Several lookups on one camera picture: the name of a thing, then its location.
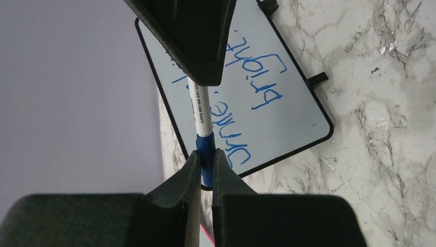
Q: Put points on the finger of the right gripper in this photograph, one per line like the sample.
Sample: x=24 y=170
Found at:
x=193 y=32

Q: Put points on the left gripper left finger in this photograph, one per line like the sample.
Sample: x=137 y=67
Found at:
x=166 y=216

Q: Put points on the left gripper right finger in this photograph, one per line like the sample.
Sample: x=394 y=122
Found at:
x=243 y=217

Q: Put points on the white marker pen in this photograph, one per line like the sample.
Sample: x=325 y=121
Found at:
x=201 y=108

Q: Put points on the blue marker cap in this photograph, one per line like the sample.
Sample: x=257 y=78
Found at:
x=206 y=148

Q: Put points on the pink framed whiteboard with writing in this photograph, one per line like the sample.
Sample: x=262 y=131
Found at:
x=205 y=239

